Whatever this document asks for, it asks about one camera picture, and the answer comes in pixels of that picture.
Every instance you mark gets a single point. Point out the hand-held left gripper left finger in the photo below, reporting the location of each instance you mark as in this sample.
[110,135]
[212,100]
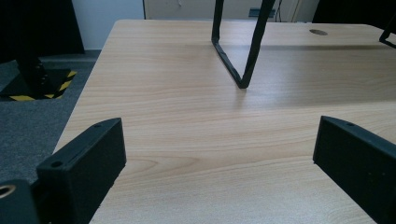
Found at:
[84,168]

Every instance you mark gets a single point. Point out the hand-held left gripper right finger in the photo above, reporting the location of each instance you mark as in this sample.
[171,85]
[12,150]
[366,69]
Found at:
[358,161]

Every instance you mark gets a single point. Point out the black stand base with hazard stripes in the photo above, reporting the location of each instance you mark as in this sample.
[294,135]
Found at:
[34,82]

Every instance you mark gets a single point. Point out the black metal stand frame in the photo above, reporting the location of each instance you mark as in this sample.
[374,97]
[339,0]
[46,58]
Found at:
[252,53]
[388,35]

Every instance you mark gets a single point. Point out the dark wall socket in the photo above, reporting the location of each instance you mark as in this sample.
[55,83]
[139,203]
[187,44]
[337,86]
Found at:
[253,12]

